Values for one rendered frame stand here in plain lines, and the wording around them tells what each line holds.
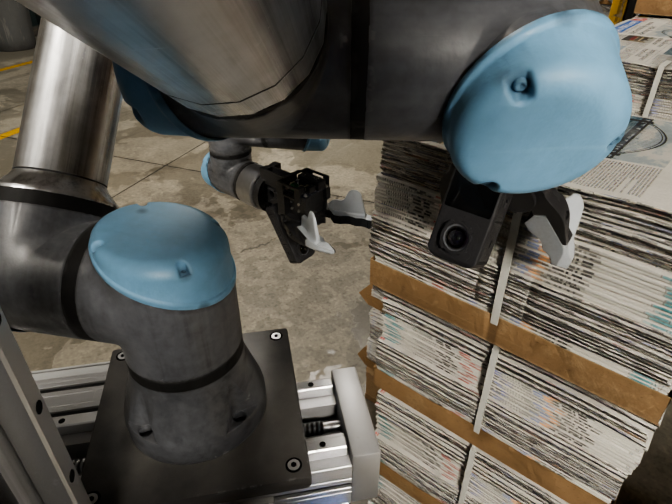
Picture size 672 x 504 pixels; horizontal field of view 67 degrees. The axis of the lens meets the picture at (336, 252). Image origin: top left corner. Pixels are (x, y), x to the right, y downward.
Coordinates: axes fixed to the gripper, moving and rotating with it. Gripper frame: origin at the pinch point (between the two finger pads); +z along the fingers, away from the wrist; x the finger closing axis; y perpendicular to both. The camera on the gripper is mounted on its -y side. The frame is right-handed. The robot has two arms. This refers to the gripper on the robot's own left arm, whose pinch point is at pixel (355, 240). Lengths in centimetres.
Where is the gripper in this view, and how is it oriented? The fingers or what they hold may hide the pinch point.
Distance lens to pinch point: 79.5
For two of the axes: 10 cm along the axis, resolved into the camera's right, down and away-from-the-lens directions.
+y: 0.0, -8.4, -5.5
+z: 7.5, 3.6, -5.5
